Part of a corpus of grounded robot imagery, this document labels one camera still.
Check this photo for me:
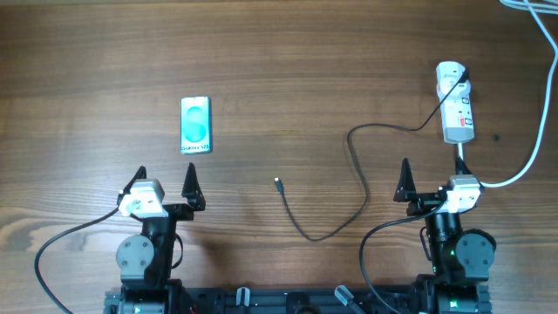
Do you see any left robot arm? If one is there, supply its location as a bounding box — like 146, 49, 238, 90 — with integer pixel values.
104, 163, 206, 314

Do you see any white charger plug adapter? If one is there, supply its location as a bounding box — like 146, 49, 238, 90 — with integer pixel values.
436, 61, 471, 100

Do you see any white power strip cord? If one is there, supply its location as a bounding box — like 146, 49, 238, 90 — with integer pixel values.
456, 0, 558, 189

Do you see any white cables top right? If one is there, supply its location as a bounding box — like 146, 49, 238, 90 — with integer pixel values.
499, 0, 558, 16

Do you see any white power strip socket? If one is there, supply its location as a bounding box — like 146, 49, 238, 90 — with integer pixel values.
440, 86, 474, 144

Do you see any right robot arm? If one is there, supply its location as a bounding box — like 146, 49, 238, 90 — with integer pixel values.
393, 159, 497, 314

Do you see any blue Galaxy smartphone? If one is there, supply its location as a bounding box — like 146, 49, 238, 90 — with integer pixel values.
180, 96, 213, 154

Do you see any black charger cable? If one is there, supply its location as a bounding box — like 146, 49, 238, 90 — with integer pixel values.
274, 67, 471, 242

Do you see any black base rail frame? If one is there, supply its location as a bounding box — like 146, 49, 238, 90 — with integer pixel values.
103, 285, 493, 314

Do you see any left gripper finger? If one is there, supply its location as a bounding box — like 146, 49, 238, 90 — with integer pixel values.
181, 162, 206, 211
117, 166, 146, 205

